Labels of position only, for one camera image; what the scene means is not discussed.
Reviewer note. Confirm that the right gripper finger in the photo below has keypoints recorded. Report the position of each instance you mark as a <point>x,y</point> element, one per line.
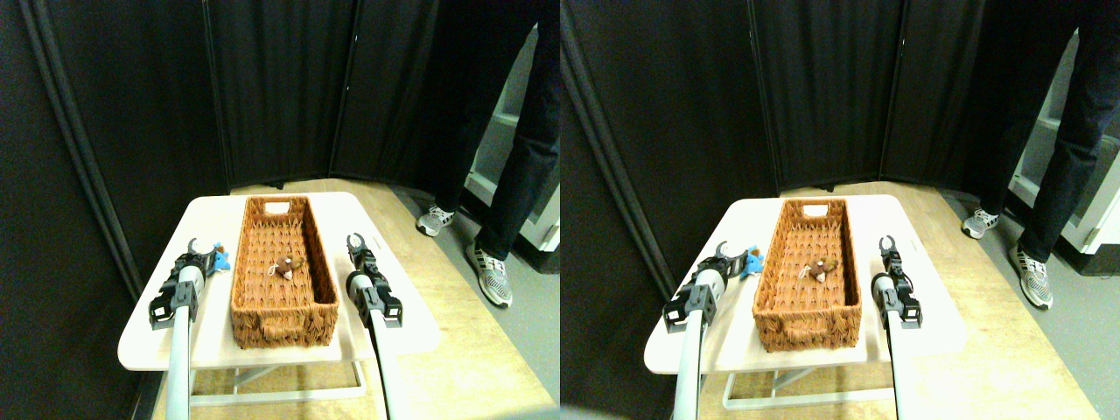
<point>897,246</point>
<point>882,246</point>
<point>350,243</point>
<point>365,243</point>

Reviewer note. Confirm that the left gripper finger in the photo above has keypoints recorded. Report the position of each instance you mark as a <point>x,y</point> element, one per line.
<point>213,252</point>
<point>740,255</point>
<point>719,250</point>
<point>192,247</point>

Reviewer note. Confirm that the blue plush toy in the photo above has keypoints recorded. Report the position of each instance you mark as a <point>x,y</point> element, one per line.
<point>222,261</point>
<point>752,262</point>

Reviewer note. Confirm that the brown plush toy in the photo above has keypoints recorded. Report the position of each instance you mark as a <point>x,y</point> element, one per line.
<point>824,269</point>
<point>294,266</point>

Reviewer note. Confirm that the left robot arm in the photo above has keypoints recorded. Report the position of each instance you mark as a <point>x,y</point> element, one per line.
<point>689,376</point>
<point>179,367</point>

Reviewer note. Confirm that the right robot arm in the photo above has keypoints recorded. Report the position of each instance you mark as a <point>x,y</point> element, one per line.
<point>901,376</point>
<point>382,367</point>

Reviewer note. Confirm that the low white table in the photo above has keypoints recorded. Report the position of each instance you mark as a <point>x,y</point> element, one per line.
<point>735,324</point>
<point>210,324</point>

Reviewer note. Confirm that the brown wicker basket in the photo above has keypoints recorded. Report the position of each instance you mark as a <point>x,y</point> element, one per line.
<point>284,311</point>
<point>805,315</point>

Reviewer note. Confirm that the grey curtain stand pole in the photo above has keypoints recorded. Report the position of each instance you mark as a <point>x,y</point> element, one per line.
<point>77,131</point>
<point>623,175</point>

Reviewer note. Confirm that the white shelf unit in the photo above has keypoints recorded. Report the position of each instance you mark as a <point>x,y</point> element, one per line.
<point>1098,223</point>
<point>500,149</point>

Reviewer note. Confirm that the person's legs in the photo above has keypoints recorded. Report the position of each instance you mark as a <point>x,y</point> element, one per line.
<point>525,175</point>
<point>1063,175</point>

